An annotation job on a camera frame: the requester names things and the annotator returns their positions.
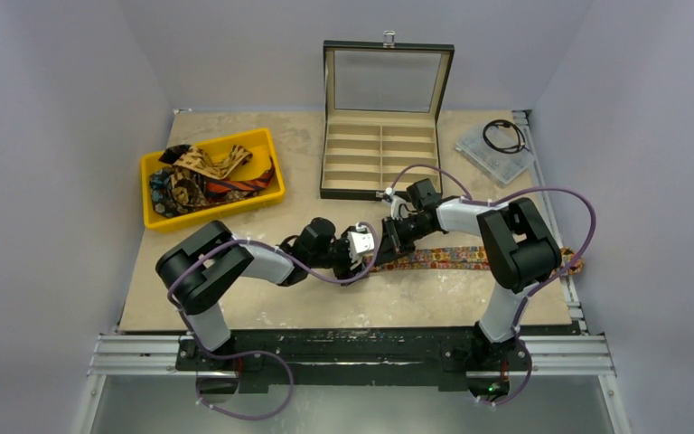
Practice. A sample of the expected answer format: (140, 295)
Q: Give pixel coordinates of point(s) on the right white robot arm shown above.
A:
(518, 245)

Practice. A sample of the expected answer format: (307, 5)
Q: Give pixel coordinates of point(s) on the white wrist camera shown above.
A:
(398, 207)
(362, 241)

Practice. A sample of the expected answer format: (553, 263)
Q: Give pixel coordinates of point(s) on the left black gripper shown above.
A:
(344, 272)

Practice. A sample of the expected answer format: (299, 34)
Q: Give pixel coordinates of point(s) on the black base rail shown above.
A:
(449, 358)

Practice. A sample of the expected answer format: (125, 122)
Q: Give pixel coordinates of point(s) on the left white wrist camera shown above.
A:
(362, 241)

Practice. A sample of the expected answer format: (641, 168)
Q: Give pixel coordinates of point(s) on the orange black striped tie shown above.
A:
(229, 191)

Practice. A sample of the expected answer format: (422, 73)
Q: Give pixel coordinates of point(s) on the colourful patterned tie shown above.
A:
(467, 258)

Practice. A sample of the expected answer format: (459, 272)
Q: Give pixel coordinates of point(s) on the dark blue patterned tie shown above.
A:
(176, 191)

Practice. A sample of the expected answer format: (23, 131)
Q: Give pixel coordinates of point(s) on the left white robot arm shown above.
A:
(201, 269)

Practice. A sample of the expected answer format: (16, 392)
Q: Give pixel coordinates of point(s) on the black compartment display case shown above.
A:
(382, 103)

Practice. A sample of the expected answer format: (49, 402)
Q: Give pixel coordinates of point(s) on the clear plastic box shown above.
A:
(498, 148)

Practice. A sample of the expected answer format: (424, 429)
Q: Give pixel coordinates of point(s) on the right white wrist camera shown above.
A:
(398, 207)

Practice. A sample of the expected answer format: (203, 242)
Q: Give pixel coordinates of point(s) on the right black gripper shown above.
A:
(398, 233)

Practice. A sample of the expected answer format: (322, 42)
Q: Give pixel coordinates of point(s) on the tan patterned tie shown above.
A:
(196, 159)

